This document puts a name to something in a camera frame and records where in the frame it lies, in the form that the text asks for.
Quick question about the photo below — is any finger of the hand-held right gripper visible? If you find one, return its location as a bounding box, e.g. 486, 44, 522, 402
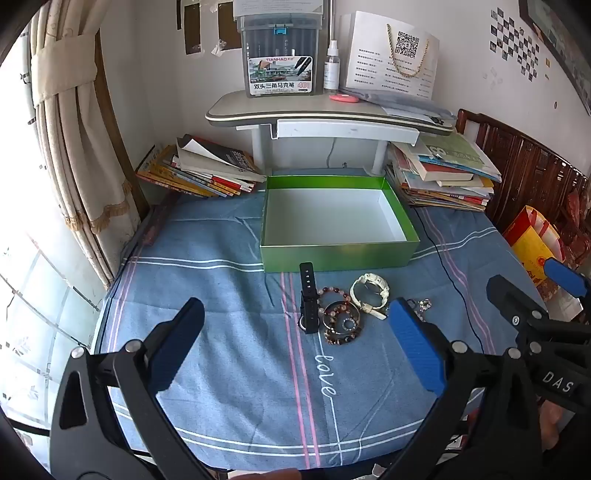
486, 274, 551, 334
543, 257, 590, 299

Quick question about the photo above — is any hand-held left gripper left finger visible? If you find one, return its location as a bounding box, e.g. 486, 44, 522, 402
48, 296, 208, 480

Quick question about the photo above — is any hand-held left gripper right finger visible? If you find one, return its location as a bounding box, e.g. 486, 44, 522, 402
379, 298, 543, 480

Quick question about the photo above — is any silver jewelry piece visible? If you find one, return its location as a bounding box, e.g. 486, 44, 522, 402
409, 298, 435, 321

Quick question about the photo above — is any white watch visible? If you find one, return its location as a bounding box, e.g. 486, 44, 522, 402
349, 272, 391, 319

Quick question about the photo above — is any brown bead bracelet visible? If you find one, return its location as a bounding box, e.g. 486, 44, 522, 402
324, 318, 365, 345

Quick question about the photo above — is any black watch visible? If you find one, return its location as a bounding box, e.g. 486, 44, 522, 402
298, 261, 320, 332

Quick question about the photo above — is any green cardboard box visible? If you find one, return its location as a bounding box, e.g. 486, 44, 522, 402
259, 174, 421, 273

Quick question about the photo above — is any person's right hand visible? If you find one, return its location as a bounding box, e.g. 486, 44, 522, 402
539, 401, 591, 454

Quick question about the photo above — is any yellow red bag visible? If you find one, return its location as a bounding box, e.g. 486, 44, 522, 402
502, 205, 565, 283

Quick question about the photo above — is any wooden chair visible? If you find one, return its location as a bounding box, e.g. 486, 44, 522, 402
455, 108, 591, 280

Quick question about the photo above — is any pile of books and papers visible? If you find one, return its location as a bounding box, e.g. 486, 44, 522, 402
385, 131, 503, 212

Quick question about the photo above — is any window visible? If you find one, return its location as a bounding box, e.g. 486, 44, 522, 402
0, 32, 108, 418

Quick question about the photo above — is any stack of colourful books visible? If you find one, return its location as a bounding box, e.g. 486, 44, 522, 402
135, 134, 269, 198

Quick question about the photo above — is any grey pouch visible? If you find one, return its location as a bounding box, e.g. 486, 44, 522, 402
339, 88, 456, 123

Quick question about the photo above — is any beige curtain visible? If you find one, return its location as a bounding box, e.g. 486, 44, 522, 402
28, 0, 145, 288

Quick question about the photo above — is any white desk shelf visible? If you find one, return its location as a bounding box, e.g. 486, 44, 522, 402
205, 88, 458, 182

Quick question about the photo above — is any white spray bottle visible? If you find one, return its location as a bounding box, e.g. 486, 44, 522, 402
323, 41, 343, 91

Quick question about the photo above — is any white paper bag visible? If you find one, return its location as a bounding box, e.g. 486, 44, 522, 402
339, 11, 441, 101

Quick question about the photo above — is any clear marker pen box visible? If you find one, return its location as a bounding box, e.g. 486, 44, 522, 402
235, 13, 325, 99

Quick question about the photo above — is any dark picture frame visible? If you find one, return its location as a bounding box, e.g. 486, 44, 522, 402
518, 0, 591, 117

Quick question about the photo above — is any group of small wall photos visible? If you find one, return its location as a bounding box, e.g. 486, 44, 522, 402
487, 7, 542, 84

